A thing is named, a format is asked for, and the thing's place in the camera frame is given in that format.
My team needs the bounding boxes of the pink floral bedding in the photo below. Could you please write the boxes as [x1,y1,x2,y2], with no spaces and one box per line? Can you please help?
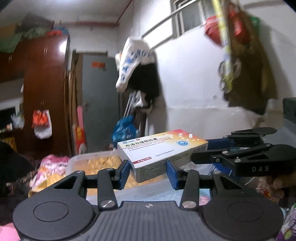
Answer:
[0,222,21,241]

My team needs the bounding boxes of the orange white hanging bag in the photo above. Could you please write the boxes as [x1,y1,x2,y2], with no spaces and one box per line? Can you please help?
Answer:
[32,109,52,140]

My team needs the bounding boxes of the blue plastic bag by door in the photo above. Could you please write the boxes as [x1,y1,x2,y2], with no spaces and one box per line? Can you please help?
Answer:
[111,115,137,148]

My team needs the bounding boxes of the white orange medicine box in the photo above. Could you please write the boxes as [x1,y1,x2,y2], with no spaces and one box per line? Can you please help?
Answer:
[117,129,208,183]

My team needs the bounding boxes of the white hanging garment blue letters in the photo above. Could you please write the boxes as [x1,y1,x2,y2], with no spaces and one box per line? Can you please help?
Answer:
[115,37,156,93]

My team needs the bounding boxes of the black clothing pile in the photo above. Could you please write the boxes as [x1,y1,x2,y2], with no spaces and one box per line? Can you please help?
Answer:
[1,142,36,205]

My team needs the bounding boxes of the clear plastic perforated basket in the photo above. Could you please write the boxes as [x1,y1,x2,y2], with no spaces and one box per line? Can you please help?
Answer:
[66,151,172,202]

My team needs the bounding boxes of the right hand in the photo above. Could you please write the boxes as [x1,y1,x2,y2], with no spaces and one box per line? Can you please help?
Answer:
[266,172,295,199]

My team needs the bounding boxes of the dark red wooden wardrobe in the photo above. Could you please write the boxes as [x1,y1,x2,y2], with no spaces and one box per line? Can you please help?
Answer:
[1,35,70,158]

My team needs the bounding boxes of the grey metal door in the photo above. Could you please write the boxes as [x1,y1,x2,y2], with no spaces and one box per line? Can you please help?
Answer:
[82,54,119,153]

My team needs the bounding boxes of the black hanging garment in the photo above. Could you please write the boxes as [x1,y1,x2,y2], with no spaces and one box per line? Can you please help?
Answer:
[128,63,160,108]

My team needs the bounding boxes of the yellow patterned cloth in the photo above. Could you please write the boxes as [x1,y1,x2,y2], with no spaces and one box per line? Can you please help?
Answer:
[30,156,167,197]

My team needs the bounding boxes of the brown hanging bag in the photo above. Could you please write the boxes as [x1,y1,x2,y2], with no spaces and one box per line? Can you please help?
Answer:
[224,11,278,115]

